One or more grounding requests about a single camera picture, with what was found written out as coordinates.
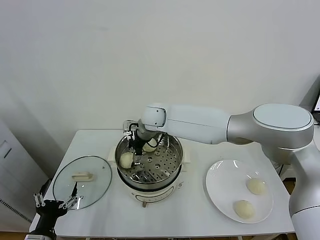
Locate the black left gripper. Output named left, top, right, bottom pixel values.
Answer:
left=33, top=181, right=79, bottom=235

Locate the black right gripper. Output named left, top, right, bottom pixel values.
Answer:
left=128, top=132, right=151, bottom=166

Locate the white steamed baozi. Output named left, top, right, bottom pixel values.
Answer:
left=246, top=177, right=267, bottom=196
left=119, top=152, right=135, bottom=170
left=142, top=138, right=157, bottom=153
left=232, top=199, right=256, bottom=221

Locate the round glass pot lid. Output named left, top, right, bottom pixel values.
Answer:
left=52, top=155, right=113, bottom=210

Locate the stainless steel steamer basket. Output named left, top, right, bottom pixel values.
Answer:
left=114, top=126, right=184, bottom=191

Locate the white electric cooking pot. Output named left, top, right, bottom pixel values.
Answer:
left=107, top=146, right=192, bottom=208

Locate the white cabinet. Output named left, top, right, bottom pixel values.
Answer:
left=0, top=117, right=52, bottom=232

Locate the large white plate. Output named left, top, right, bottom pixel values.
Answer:
left=205, top=159, right=274, bottom=224

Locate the white side desk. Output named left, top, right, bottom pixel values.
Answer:
left=312, top=122, right=320, bottom=143

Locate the black laptop screen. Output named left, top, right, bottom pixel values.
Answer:
left=312, top=91, right=320, bottom=125

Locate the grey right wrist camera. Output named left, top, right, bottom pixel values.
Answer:
left=122, top=120, right=140, bottom=138

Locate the black power adapter cable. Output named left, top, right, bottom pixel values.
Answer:
left=276, top=161, right=286, bottom=177

